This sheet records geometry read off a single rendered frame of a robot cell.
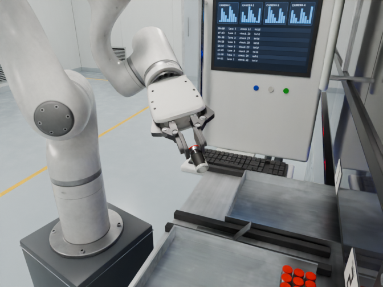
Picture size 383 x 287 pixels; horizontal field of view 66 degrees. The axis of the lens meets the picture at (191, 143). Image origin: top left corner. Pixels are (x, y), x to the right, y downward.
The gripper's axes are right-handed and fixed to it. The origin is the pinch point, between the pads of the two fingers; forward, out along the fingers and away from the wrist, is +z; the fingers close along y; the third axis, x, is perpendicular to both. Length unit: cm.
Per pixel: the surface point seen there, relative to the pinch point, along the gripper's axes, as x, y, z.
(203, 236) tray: -29.8, 1.4, 6.9
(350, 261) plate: -10.5, -18.6, 25.0
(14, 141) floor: -220, 156, -230
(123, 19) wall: -304, -17, -567
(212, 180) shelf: -47, -9, -16
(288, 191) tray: -46, -30, -2
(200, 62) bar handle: -38, -22, -63
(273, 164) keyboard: -64, -38, -21
